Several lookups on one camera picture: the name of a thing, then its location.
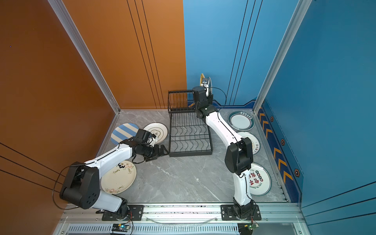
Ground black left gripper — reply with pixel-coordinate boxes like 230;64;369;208
142;144;170;161

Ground blue striped plate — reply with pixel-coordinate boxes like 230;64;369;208
111;123;139;145
208;77;212;95

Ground yellow woven tray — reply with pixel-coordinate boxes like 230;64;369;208
200;73;205;87

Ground white plate red characters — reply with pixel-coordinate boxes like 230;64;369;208
248;163;271;196

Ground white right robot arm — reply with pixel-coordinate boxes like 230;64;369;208
193;86;253;208

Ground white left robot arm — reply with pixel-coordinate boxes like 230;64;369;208
59;129;169;216

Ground white flower outline plate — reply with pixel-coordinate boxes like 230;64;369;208
144;122;168;144

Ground green rimmed white plate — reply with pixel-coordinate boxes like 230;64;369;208
228;111;255;131

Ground cream floral plate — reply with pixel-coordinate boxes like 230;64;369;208
101;161;137;194

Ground orange sunburst plate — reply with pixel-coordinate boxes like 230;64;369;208
238;132;260;155

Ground green circuit board left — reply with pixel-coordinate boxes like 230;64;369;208
111;223;132;235

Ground circuit board right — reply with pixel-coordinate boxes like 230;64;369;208
238;223;259;235

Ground black wire dish rack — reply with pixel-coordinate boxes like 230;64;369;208
167;90;213;157

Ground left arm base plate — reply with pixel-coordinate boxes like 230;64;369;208
102;205;145;221

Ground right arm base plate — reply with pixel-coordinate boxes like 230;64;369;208
220;204;262;221

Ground aluminium front rail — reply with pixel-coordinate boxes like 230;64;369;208
53;203;310;235

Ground aluminium corner post right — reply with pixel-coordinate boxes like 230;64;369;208
253;0;312;115

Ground aluminium corner post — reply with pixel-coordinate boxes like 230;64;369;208
48;0;121;115
253;0;312;115

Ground aluminium corner post left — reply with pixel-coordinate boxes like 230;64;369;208
48;0;121;115

